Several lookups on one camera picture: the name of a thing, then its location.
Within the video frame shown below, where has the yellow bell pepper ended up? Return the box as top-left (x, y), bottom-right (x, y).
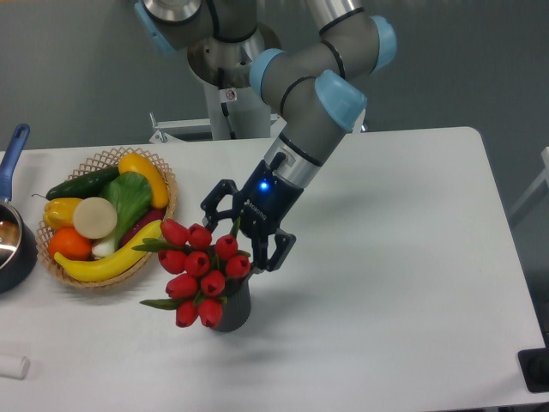
top-left (43, 197), bottom-right (82, 231)

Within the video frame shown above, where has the white metal base frame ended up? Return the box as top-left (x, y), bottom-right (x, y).
top-left (148, 109), bottom-right (370, 144)

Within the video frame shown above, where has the white furniture piece right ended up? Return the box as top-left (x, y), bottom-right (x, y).
top-left (508, 147), bottom-right (548, 228)

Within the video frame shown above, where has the black cable on pedestal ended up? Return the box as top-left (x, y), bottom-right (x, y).
top-left (216, 67), bottom-right (237, 141)

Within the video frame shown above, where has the red tulip bouquet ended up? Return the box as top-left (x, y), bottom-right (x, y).
top-left (136, 219), bottom-right (251, 330)

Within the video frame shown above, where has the green cucumber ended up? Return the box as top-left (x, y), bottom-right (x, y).
top-left (33, 167), bottom-right (119, 201)

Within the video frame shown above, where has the yellow zucchini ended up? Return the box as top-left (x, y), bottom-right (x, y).
top-left (118, 153), bottom-right (169, 209)

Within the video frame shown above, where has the purple eggplant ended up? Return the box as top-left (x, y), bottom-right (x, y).
top-left (119, 209), bottom-right (165, 247)

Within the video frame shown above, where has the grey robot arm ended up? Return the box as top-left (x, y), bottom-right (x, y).
top-left (134, 1), bottom-right (397, 273)

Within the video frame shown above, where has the blue handled saucepan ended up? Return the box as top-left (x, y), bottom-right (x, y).
top-left (1, 124), bottom-right (38, 294)

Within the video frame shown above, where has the orange fruit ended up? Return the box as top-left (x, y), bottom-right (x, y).
top-left (48, 227), bottom-right (93, 261)

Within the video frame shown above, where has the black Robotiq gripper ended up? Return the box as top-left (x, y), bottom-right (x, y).
top-left (199, 159), bottom-right (306, 276)

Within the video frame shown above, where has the long yellow squash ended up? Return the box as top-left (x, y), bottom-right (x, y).
top-left (54, 220), bottom-right (162, 283)

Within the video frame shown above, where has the green bok choy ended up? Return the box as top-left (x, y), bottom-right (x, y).
top-left (92, 172), bottom-right (152, 259)

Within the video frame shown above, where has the black device at table edge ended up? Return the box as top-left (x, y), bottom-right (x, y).
top-left (517, 348), bottom-right (548, 393)

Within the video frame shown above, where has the white cylinder object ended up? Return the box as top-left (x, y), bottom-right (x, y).
top-left (0, 353), bottom-right (31, 380)

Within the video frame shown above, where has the dark grey ribbed vase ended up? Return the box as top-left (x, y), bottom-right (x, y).
top-left (214, 280), bottom-right (251, 333)

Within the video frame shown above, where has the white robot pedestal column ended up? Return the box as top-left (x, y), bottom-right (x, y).
top-left (203, 83), bottom-right (271, 141)

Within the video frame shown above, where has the beige round disc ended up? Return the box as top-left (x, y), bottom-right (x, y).
top-left (72, 197), bottom-right (118, 239)

